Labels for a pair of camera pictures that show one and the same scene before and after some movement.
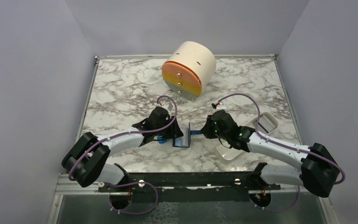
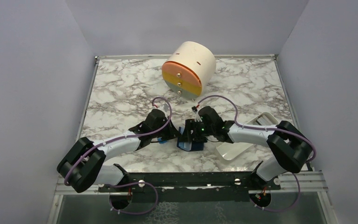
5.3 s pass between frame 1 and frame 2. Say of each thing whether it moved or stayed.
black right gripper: moved
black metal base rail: stayed
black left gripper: stayed
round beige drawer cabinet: stayed
